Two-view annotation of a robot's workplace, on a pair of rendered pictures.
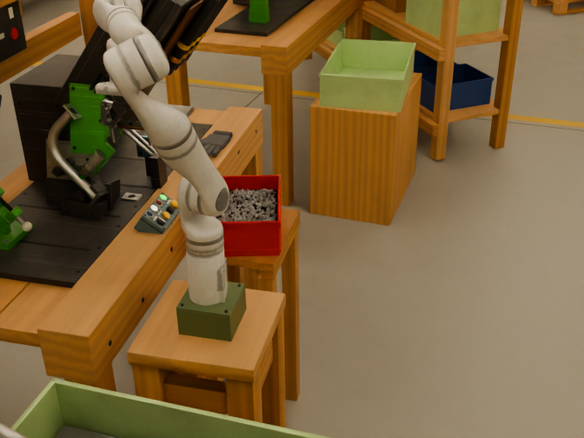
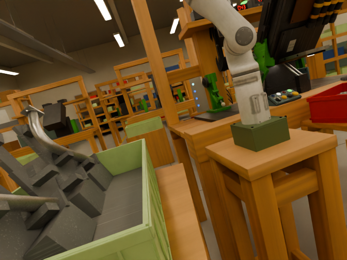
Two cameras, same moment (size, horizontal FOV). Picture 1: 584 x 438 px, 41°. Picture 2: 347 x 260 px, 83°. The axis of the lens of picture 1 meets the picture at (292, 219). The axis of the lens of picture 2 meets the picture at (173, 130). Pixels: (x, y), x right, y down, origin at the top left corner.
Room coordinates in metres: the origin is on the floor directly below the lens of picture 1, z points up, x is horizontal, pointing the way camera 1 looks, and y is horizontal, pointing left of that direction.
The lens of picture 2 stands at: (1.03, -0.30, 1.11)
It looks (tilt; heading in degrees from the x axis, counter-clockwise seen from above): 10 degrees down; 66
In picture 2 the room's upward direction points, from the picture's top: 16 degrees counter-clockwise
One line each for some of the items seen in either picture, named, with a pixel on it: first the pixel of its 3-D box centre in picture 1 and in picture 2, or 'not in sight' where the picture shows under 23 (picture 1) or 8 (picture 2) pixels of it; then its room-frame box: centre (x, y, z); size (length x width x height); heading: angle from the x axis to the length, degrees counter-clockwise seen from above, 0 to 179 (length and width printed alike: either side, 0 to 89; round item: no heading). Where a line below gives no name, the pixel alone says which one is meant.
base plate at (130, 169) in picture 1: (97, 184); (274, 96); (2.27, 0.64, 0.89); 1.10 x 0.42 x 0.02; 165
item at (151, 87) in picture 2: not in sight; (152, 99); (3.97, 7.50, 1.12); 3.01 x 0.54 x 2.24; 160
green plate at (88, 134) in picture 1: (92, 115); (264, 57); (2.18, 0.60, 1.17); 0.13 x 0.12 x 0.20; 165
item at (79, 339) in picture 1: (179, 211); (311, 106); (2.20, 0.37, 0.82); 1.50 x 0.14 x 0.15; 165
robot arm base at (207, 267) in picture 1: (206, 266); (250, 98); (1.58, 0.21, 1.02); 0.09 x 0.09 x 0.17; 86
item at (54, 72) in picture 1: (67, 118); (269, 70); (2.41, 0.75, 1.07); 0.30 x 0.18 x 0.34; 165
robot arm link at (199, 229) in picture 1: (202, 209); (240, 52); (1.58, 0.21, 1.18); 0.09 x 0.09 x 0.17; 61
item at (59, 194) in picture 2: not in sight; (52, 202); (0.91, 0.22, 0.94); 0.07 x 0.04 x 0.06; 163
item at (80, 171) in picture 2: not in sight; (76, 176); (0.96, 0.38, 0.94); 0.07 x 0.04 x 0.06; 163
